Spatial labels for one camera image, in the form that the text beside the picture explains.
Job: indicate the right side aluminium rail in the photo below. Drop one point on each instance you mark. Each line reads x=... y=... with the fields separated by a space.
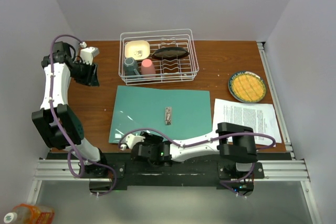
x=278 y=111

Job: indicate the metal folder clip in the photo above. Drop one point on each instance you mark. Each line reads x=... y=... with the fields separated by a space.
x=168 y=115

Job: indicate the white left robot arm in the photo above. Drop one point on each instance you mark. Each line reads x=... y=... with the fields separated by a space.
x=55 y=121

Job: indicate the dark brown oval plate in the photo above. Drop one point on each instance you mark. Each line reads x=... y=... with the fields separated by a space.
x=169 y=53

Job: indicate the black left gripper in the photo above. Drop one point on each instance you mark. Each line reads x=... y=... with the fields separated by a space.
x=90 y=77

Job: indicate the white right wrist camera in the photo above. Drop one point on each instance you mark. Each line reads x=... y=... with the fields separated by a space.
x=129 y=141

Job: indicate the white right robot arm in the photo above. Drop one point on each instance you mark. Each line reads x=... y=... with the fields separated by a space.
x=233 y=142

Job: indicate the pink cup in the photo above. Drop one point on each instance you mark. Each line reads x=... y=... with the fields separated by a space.
x=147 y=68

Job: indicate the remaining printed paper stack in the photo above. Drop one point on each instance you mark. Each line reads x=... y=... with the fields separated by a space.
x=260 y=117

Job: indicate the teal file folder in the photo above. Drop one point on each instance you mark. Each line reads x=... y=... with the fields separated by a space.
x=137 y=107

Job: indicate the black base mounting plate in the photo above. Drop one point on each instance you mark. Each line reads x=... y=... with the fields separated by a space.
x=204 y=171

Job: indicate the orange drink bottle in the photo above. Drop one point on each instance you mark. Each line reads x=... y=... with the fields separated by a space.
x=32 y=214

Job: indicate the white wire dish rack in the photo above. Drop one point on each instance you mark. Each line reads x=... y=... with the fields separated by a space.
x=173 y=70

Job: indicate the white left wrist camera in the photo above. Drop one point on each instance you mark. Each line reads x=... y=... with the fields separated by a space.
x=87 y=54

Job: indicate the yellow patterned round plate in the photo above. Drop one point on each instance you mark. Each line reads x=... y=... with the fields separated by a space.
x=247 y=87

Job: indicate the grey-blue mug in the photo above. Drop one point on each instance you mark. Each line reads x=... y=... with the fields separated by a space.
x=131 y=67

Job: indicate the cream square bowl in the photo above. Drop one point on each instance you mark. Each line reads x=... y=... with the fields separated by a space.
x=137 y=49

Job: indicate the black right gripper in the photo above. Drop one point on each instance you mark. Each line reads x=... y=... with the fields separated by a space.
x=149 y=138

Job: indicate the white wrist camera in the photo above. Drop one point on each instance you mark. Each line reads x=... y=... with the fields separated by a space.
x=129 y=141
x=87 y=54

